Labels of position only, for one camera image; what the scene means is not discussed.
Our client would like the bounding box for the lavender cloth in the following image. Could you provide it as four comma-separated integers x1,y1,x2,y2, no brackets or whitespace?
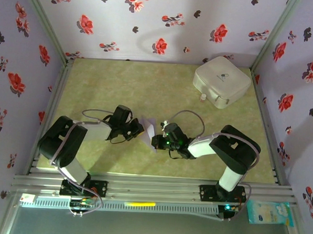
138,117,159,153

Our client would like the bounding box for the yellow marker pen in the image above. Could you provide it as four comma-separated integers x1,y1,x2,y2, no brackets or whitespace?
125,200,157,208

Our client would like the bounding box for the white plastic storage box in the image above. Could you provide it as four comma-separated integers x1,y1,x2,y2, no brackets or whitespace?
191,54,254,112

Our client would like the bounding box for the blue wet wipes packet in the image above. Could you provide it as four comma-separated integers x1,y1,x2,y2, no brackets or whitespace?
246,199,296,227

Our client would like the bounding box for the small white label box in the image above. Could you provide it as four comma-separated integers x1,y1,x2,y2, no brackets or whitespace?
20,193,37,205

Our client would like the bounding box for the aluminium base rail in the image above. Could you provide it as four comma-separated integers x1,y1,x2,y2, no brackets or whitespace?
10,168,299,209

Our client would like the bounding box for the grey slotted cable duct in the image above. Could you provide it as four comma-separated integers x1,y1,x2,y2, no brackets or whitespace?
19,195,220,218

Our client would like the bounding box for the aluminium side rail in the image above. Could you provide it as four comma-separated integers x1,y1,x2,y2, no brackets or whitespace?
244,69,289,186
24,58,75,177

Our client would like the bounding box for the arm controller board with wires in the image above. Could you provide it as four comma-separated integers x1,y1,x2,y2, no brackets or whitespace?
67,198,95,218
218,203,241,222

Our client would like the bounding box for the aluminium frame post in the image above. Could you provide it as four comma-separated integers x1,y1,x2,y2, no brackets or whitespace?
250,0,302,75
16,0,75,66

